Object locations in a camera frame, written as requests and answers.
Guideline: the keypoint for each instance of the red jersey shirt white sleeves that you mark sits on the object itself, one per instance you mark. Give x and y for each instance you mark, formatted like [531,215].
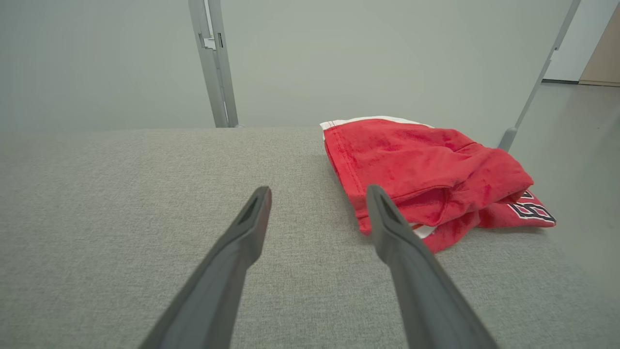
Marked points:
[513,213]

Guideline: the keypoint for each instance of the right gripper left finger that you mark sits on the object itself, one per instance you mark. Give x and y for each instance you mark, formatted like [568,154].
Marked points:
[223,286]

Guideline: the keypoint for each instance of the aluminium frame post with clip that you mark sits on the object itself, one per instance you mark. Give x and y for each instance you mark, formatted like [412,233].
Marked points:
[215,72]

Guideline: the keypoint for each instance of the red white shorts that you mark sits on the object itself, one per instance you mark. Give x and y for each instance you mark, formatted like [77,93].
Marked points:
[411,165]

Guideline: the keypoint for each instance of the beige wooden door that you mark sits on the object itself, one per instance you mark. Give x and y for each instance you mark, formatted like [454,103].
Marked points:
[605,48]

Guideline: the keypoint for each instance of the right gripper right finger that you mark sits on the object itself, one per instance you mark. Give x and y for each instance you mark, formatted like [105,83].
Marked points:
[426,295]

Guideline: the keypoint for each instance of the grey slanted support pole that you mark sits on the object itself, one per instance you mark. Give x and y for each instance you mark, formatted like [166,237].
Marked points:
[537,82]

